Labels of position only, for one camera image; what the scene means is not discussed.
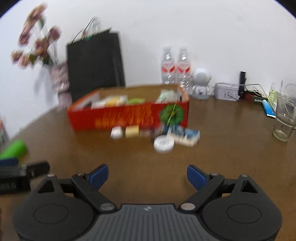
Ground blue white snack packet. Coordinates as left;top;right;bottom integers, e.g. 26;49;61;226
167;126;200;147

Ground white round disc device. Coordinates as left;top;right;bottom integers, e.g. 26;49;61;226
154;135;175;153

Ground white small square box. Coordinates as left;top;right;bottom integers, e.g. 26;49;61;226
110;126;123;139

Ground yellow small box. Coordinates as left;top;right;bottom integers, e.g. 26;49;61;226
125;125;140;138

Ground green tissue pack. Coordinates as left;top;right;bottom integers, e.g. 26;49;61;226
126;98;145;105

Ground orange white plush toy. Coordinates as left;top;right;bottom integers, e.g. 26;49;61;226
91;95;128;109

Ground green cylinder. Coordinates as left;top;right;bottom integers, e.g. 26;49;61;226
1;140;28;160

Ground snack bag at left edge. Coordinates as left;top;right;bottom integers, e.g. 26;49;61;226
0;117;9;147

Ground red orange cardboard box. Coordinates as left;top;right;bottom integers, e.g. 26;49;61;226
67;84;189;131

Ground white tin box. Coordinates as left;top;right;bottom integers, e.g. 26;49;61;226
214;82;240;101

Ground blue white tube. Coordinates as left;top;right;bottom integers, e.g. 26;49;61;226
262;99;276;118

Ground green crumpled plastic bag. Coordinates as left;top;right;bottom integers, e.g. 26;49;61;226
155;89;182;103

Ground red dark small box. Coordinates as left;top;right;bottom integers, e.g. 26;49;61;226
244;93;265;105

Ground pink textured vase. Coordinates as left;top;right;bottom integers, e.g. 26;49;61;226
50;62;72;111

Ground clear drinking glass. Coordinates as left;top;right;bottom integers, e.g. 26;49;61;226
273;96;295;142

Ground white astronaut figurine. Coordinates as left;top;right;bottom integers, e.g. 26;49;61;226
191;68;212;100

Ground black small bottle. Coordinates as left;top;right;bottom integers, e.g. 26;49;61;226
238;71;246;99

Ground right clear water bottle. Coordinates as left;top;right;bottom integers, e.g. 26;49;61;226
176;48;191;95

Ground clear water bottle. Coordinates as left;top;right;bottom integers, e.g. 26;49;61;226
161;47;176;84
176;48;191;95

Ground left clear water bottle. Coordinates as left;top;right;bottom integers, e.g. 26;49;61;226
161;47;176;84

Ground dried pink flower bouquet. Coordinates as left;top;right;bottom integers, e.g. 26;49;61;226
11;3;61;68

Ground black paper shopping bag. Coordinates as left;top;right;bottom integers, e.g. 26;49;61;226
67;17;125;102

